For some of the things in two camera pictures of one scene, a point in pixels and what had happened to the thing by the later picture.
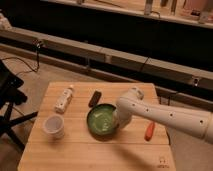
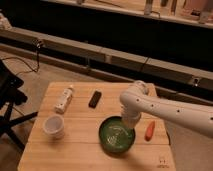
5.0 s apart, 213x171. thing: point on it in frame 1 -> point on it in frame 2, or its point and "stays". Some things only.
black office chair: x=10 y=96 stays
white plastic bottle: x=64 y=100 stays
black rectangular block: x=94 y=98 stays
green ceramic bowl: x=100 y=121 -> x=115 y=135
